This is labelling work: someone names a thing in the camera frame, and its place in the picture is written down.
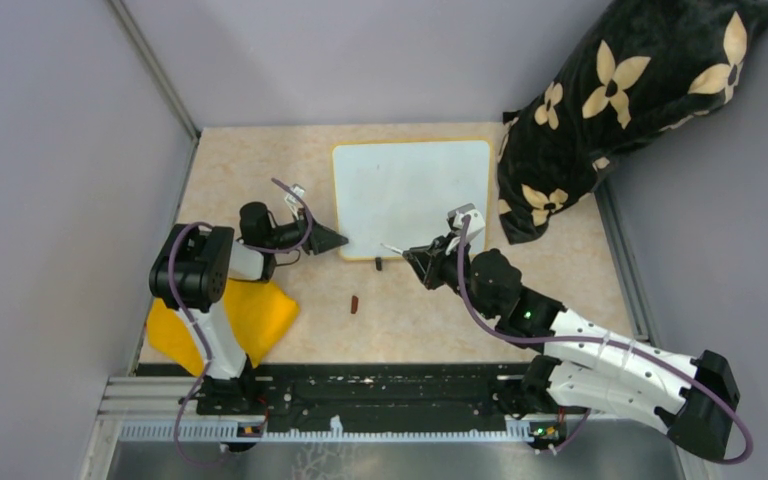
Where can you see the black floral pillow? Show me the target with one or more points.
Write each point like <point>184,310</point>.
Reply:
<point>643,69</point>

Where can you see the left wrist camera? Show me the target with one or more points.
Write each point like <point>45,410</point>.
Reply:
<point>294,201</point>

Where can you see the yellow folded cloth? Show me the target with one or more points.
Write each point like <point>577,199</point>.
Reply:
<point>259,314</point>

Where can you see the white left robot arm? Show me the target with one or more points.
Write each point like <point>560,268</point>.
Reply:
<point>216,310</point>

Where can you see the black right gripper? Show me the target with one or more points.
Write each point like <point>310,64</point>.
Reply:
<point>430,261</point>

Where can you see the white marker pen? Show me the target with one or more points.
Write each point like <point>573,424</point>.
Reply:
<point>393,249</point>

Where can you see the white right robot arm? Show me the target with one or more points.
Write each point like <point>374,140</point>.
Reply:
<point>692,400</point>

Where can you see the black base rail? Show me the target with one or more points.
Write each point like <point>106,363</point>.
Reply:
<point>334,403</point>

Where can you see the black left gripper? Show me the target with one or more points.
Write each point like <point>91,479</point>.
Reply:
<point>322,239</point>

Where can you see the yellow-framed whiteboard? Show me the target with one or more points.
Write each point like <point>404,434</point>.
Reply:
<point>399,193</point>

